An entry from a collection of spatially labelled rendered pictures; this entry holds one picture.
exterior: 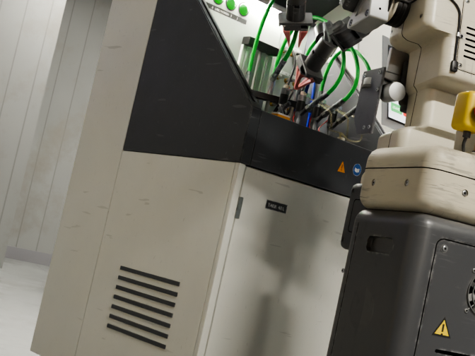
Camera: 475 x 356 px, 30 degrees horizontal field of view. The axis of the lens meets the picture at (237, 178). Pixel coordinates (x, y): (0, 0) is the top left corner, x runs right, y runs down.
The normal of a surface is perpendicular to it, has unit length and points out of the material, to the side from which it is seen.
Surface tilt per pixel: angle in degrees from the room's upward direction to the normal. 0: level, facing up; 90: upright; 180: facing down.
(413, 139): 82
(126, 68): 90
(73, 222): 90
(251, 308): 90
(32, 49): 90
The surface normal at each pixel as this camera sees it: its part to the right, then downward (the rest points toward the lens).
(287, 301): 0.65, 0.08
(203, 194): -0.72, -0.22
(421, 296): 0.36, 0.00
